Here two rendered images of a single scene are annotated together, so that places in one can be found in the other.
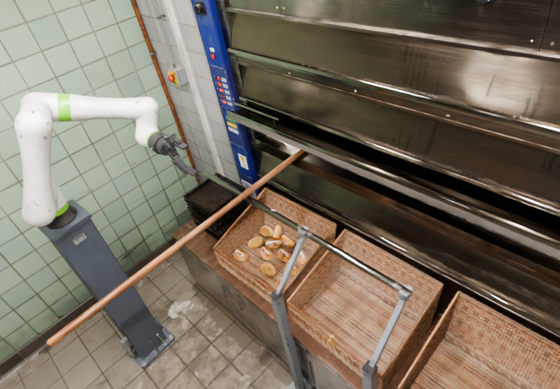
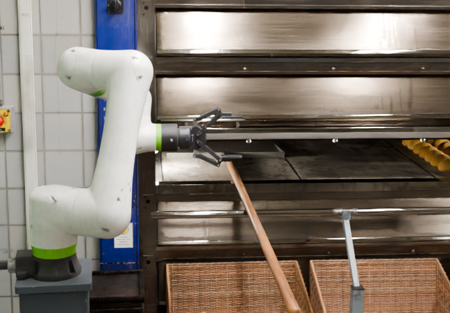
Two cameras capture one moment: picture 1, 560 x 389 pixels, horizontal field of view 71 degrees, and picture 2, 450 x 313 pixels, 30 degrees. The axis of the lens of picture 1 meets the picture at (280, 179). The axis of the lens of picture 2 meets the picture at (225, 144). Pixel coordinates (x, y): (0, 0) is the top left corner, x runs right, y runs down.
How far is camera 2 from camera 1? 2.71 m
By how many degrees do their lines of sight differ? 57
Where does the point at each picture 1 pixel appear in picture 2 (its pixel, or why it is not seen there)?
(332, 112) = (304, 100)
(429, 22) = not seen: outside the picture
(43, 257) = not seen: outside the picture
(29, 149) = (141, 97)
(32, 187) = (130, 158)
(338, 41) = (315, 22)
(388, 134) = (371, 102)
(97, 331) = not seen: outside the picture
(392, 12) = not seen: outside the picture
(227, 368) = not seen: outside the picture
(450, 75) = (423, 32)
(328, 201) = (284, 230)
